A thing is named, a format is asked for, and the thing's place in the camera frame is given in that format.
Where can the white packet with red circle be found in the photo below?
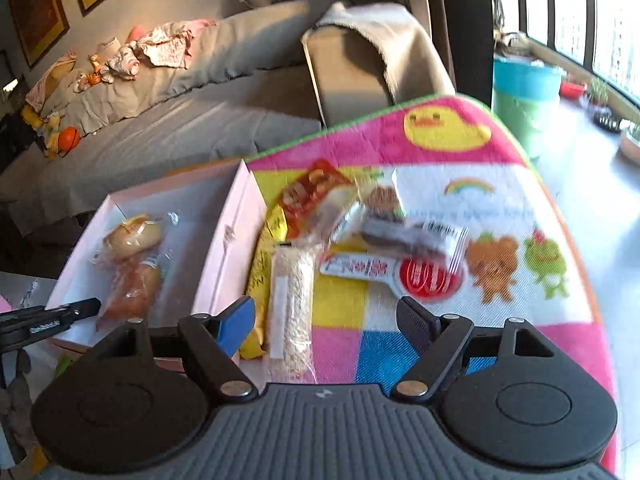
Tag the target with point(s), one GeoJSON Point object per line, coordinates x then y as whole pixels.
{"type": "Point", "coordinates": [425, 277]}

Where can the crumpled floral cloth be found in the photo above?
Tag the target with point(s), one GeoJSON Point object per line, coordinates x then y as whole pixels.
{"type": "Point", "coordinates": [165, 47]}

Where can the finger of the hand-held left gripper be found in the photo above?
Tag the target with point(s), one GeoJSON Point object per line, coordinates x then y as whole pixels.
{"type": "Point", "coordinates": [60, 317]}

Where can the black framed window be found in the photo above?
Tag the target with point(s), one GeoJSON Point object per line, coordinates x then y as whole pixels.
{"type": "Point", "coordinates": [555, 0]}

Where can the colourful cartoon printed mat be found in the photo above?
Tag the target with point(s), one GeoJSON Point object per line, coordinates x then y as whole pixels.
{"type": "Point", "coordinates": [500, 190]}

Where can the vacuum-packed corn cob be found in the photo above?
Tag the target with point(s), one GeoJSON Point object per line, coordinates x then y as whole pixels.
{"type": "Point", "coordinates": [292, 305]}

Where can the pink cardboard box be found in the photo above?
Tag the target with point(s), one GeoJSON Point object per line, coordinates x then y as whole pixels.
{"type": "Point", "coordinates": [200, 210]}

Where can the dark yellow framed picture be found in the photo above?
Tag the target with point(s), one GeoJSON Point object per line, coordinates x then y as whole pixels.
{"type": "Point", "coordinates": [37, 10]}

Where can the red basin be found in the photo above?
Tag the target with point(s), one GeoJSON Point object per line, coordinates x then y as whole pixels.
{"type": "Point", "coordinates": [572, 90]}

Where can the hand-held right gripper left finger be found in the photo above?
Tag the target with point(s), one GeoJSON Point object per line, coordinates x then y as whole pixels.
{"type": "Point", "coordinates": [236, 327]}

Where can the yellow plush toy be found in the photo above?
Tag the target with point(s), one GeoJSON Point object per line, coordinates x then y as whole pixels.
{"type": "Point", "coordinates": [47, 130]}

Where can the orange ball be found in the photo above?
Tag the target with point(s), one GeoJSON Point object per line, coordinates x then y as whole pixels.
{"type": "Point", "coordinates": [69, 139]}

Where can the pink cloth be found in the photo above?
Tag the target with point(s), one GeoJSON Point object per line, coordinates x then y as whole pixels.
{"type": "Point", "coordinates": [50, 80]}

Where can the dark curtain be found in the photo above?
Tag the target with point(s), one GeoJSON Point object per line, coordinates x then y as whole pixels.
{"type": "Point", "coordinates": [465, 20]}

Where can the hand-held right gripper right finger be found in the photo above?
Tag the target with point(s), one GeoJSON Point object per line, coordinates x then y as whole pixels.
{"type": "Point", "coordinates": [412, 322]}

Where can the clear packet of brown cakes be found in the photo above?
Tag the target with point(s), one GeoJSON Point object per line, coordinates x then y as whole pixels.
{"type": "Point", "coordinates": [382, 195]}

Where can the orange label bread packet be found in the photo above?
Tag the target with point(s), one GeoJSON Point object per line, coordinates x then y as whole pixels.
{"type": "Point", "coordinates": [132, 290]}

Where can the yellow snack packet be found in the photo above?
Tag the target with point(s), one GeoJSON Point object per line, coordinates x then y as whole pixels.
{"type": "Point", "coordinates": [260, 270]}

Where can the round bun in clear packet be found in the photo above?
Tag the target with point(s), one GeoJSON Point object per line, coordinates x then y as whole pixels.
{"type": "Point", "coordinates": [132, 237]}

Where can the teal plastic bucket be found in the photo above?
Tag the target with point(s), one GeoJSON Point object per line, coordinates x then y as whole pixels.
{"type": "Point", "coordinates": [525, 100]}

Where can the small orange toys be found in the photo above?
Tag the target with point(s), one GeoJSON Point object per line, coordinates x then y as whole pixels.
{"type": "Point", "coordinates": [92, 72]}

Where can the grey covered sofa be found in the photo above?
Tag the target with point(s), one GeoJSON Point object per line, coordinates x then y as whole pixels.
{"type": "Point", "coordinates": [175, 135]}

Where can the clear white snack packet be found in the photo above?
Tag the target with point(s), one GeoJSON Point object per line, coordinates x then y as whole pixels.
{"type": "Point", "coordinates": [400, 240]}

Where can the red snack packet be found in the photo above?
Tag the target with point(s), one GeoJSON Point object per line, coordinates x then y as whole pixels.
{"type": "Point", "coordinates": [305, 195]}

